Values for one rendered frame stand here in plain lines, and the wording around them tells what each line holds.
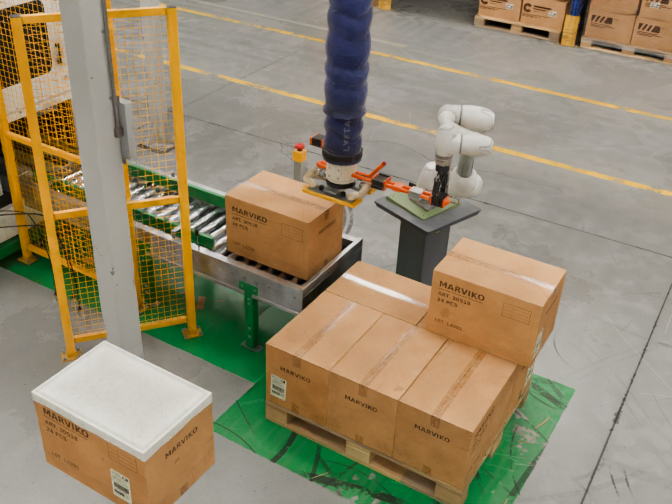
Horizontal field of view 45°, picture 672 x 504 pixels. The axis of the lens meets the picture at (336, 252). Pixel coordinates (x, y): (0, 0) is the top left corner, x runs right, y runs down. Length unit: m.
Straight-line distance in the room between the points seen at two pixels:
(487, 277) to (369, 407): 0.91
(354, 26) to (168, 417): 2.09
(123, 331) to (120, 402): 1.32
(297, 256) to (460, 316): 1.05
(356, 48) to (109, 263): 1.69
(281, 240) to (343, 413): 1.12
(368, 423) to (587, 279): 2.55
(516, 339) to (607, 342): 1.43
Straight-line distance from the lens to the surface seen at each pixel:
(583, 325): 5.80
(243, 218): 4.94
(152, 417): 3.33
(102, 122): 4.09
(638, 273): 6.51
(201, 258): 5.10
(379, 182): 4.45
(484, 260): 4.48
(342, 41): 4.22
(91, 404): 3.43
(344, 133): 4.40
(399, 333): 4.52
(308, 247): 4.74
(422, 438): 4.18
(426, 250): 5.36
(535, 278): 4.40
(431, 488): 4.44
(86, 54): 3.94
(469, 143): 4.20
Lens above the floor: 3.29
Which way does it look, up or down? 32 degrees down
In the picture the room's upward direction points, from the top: 3 degrees clockwise
